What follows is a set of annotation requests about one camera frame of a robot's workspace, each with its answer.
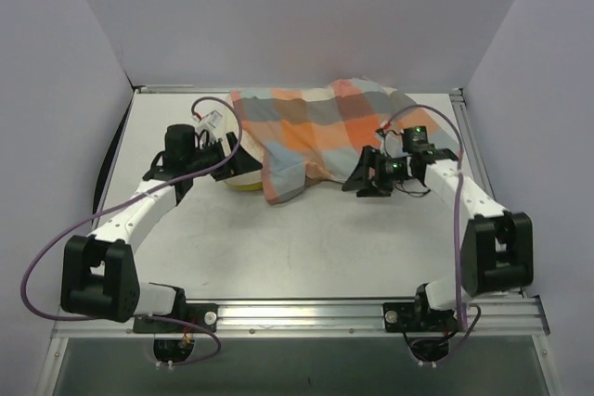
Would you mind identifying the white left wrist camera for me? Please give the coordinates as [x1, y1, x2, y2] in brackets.
[194, 109, 223, 137]

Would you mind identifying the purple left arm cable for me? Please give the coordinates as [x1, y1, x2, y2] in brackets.
[20, 96, 242, 365]

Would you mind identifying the aluminium back frame rail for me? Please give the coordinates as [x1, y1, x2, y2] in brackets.
[135, 84, 464, 96]

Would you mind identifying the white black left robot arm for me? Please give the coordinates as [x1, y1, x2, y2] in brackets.
[60, 124, 262, 332]

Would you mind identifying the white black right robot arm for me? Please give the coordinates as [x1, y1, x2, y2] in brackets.
[342, 126, 534, 330]

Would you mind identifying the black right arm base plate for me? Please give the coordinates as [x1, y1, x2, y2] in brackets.
[382, 301, 458, 334]

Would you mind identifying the aluminium frame rail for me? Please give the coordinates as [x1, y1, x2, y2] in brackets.
[52, 293, 550, 339]
[135, 84, 464, 96]

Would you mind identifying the cream quilted pillow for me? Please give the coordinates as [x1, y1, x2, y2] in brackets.
[216, 107, 264, 192]

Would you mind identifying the aluminium right side rail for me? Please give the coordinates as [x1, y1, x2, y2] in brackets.
[448, 88, 528, 299]

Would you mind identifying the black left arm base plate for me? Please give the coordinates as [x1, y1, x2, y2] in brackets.
[133, 302, 219, 334]

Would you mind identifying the checkered pastel pillowcase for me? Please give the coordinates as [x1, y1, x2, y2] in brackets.
[226, 78, 459, 205]

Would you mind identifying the aluminium front frame rail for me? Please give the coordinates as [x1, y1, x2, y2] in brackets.
[52, 293, 550, 339]

